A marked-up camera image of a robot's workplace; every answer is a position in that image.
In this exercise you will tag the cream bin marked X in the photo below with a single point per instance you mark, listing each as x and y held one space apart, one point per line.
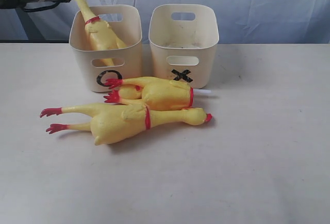
183 40

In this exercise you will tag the cream bin marked O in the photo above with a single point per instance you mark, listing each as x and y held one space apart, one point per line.
98 66

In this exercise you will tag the yellow rubber chicken top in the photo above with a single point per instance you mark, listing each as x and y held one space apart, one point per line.
99 32

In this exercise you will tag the yellow rubber chicken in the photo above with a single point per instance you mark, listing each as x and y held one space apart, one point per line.
113 123
99 32

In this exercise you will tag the blue-grey backdrop curtain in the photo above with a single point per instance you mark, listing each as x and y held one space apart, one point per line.
251 21

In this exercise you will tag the severed chicken head with tube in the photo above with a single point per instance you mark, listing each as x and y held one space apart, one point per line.
200 92

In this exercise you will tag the yellow rubber chicken front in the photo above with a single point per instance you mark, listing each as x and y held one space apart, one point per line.
113 123

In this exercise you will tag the headless yellow chicken body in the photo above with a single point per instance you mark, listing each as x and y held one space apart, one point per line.
155 93

